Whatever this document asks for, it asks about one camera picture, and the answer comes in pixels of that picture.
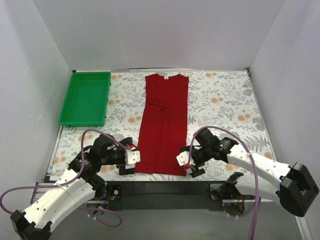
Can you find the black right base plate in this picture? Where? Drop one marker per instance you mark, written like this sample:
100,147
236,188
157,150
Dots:
220,192

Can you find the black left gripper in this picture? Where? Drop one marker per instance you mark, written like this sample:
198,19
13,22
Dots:
125,169

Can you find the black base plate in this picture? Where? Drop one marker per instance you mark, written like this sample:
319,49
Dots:
220,192
113,192

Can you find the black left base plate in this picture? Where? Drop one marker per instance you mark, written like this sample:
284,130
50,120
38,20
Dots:
113,192

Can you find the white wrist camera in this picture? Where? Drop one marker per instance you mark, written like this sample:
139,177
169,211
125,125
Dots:
184,161
131,158

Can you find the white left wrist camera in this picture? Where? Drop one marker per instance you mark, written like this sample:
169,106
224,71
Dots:
131,158

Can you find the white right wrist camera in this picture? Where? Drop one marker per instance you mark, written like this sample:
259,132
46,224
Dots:
184,161

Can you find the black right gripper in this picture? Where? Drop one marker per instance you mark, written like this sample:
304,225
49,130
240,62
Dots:
196,171

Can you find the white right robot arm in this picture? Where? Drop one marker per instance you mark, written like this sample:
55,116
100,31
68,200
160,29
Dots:
290,185

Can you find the red t shirt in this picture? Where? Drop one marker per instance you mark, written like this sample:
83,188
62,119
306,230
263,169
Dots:
164,124

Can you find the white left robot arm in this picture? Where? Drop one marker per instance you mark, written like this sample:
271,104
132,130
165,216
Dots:
79,183

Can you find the floral patterned table mat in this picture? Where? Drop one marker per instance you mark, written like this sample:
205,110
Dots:
225,99

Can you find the green plastic tray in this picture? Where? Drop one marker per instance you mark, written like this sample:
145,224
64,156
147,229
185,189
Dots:
85,102

